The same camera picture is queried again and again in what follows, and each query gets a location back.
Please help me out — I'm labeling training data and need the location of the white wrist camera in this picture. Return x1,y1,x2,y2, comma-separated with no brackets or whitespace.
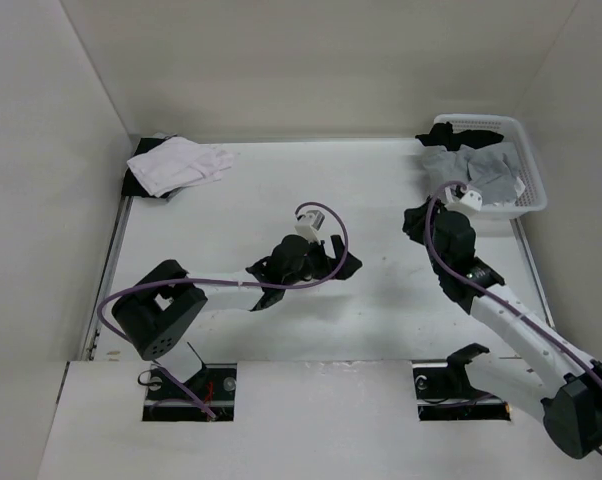
444,185,483,217
295,210,325,243

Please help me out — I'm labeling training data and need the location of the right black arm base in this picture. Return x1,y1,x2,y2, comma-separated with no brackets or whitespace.
412,343,511,422

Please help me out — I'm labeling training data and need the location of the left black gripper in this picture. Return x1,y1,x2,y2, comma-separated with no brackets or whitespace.
283,235,361,288

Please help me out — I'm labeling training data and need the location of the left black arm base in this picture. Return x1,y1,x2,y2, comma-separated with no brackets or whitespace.
137,364,238,423

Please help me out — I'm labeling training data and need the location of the folded black tank top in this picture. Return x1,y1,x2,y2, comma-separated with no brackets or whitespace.
120,133,178,200

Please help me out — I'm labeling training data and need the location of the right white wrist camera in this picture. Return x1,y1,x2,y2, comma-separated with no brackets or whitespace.
444,185,483,217

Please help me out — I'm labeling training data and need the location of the black tank top in basket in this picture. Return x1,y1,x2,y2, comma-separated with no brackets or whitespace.
416,122,504,151

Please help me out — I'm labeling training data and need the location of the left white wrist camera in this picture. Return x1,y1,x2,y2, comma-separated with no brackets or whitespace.
295,210,325,243

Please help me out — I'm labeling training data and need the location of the grey tank top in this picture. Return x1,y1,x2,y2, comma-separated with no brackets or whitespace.
420,142,526,205

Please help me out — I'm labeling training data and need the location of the folded white tank top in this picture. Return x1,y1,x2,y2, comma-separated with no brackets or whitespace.
126,136,234,198

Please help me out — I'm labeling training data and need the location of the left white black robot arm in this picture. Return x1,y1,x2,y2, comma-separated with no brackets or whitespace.
111,234,363,399

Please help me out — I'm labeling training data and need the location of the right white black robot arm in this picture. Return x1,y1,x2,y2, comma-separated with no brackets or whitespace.
402,200,602,459

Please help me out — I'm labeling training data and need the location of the white plastic basket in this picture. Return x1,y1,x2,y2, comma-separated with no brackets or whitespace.
423,114,547,220

